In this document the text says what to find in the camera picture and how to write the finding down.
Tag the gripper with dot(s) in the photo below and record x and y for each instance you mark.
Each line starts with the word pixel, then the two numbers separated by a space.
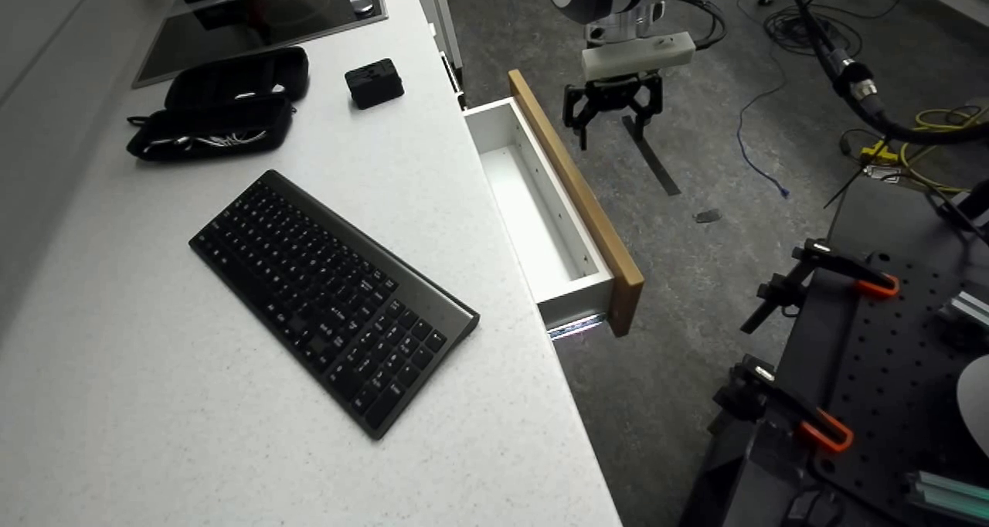
pixel 614 93

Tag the small grey tape piece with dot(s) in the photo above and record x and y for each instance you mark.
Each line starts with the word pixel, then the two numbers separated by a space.
pixel 708 216

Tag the black power adapter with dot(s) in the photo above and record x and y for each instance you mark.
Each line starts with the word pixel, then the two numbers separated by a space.
pixel 375 83

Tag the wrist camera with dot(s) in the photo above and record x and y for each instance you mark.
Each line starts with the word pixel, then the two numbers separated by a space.
pixel 637 56

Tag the aluminium profile bar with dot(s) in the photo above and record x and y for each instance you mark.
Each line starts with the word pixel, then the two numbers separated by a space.
pixel 946 496
pixel 966 309

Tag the black keyboard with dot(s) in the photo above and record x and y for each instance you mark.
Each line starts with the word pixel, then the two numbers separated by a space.
pixel 332 299

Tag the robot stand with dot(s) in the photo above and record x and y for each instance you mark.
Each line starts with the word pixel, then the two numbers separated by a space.
pixel 873 372

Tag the open black zip case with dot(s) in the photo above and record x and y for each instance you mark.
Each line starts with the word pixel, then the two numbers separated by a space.
pixel 224 102

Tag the black glass cooktop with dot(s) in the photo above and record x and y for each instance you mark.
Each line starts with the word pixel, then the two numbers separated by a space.
pixel 263 21

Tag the black clamp with orange tips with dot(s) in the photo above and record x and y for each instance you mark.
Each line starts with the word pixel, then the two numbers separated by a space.
pixel 780 407
pixel 838 268

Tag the black tape strip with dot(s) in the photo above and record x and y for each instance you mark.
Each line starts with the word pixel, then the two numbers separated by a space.
pixel 653 160

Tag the white drawer with wooden front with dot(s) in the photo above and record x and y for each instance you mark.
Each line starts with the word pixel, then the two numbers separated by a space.
pixel 556 202

